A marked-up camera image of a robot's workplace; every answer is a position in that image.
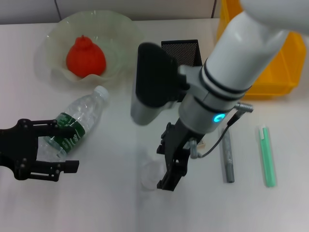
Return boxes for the translucent glass fruit plate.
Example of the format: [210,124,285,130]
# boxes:
[33,9,144,91]

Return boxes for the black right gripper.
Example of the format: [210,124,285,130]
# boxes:
[156,118,204,192]

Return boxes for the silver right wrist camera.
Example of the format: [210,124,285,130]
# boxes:
[130,43,191,126]

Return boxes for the orange fruit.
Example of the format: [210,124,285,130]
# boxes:
[66,35,107,78]

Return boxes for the clear green-label water bottle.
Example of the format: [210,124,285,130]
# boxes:
[37,86,109,162]

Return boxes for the black mesh pen holder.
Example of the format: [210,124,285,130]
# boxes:
[161,39,203,67]

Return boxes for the green pen with white cap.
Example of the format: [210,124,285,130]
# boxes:
[256,124,278,188]

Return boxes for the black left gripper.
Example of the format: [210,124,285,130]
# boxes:
[0,118,80,182]

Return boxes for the grey glitter pen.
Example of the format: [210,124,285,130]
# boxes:
[221,128,235,184]

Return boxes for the yellow plastic bin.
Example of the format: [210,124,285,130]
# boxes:
[216,0,305,101]

